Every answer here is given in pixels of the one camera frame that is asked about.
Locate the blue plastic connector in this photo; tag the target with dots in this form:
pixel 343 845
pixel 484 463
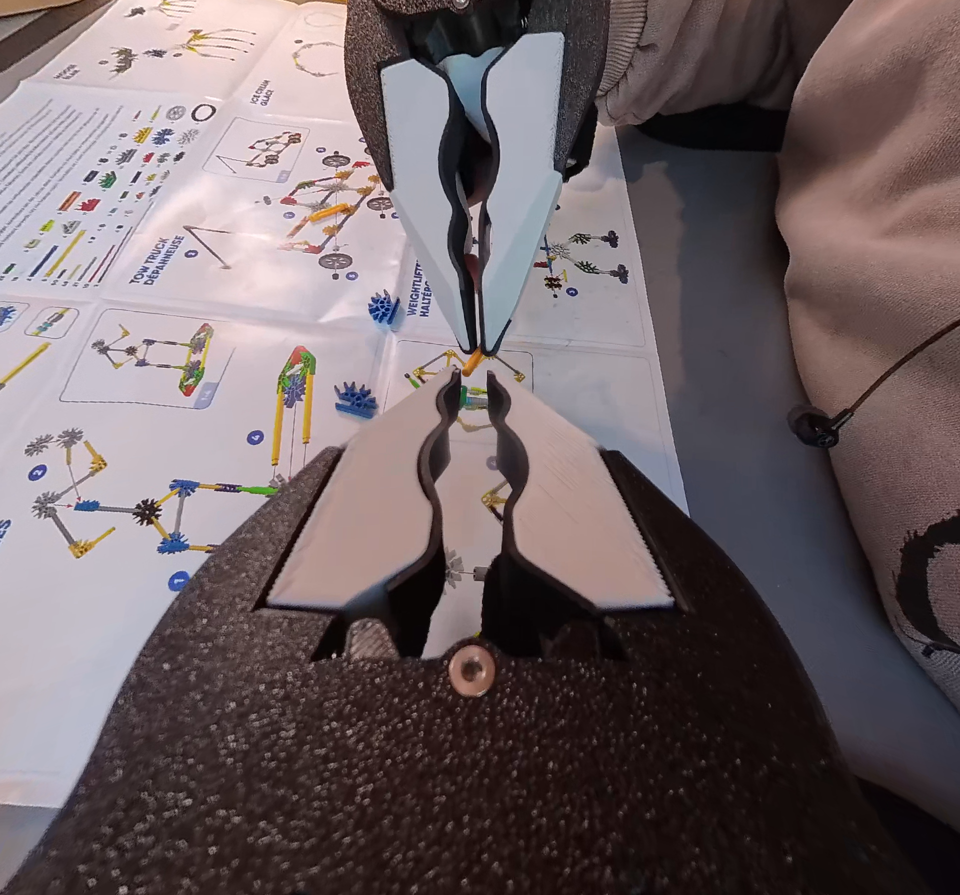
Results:
pixel 356 400
pixel 386 307

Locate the yellow plastic rod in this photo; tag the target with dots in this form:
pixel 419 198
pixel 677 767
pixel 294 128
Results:
pixel 474 363

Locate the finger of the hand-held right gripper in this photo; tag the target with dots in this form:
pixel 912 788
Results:
pixel 420 145
pixel 525 145

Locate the person's beige sweater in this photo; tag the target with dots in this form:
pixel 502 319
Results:
pixel 885 235

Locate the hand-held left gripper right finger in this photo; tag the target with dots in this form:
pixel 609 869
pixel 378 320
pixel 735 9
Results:
pixel 593 535

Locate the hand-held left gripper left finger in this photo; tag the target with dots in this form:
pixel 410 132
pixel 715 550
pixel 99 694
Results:
pixel 360 535

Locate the white instruction sheet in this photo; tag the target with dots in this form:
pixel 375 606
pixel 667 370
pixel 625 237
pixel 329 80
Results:
pixel 150 310

